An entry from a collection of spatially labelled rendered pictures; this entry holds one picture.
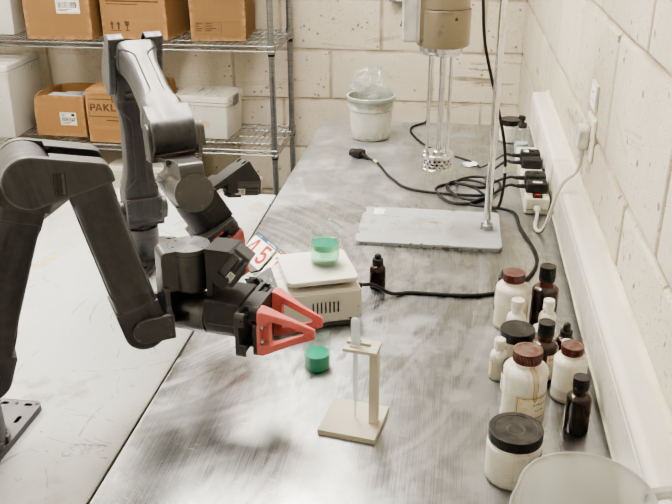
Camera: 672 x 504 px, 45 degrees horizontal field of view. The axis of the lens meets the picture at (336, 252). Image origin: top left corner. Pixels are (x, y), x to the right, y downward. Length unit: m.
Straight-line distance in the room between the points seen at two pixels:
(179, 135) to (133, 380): 0.37
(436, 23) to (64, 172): 0.84
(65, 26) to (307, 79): 1.05
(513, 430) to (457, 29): 0.83
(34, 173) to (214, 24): 2.53
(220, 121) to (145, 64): 2.26
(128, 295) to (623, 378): 0.64
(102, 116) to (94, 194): 2.65
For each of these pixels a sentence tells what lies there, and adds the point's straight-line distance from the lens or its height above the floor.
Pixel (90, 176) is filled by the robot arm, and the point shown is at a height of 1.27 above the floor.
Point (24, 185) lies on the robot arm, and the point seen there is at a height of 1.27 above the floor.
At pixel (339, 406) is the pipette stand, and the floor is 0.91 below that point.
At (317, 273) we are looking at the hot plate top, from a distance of 1.36.
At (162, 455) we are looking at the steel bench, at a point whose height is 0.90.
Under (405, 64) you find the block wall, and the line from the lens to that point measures 3.73.
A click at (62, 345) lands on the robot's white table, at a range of 1.40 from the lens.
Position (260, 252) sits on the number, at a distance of 1.61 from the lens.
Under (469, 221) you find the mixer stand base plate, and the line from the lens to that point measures 1.80.
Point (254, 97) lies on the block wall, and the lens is 3.88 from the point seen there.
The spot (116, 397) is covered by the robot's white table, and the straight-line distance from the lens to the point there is 1.25.
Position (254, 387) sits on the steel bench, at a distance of 1.23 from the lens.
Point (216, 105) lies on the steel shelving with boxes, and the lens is 3.58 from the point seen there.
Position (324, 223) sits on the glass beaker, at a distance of 1.40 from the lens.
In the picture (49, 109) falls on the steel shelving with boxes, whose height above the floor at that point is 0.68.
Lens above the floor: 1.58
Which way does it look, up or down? 24 degrees down
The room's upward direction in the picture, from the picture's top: straight up
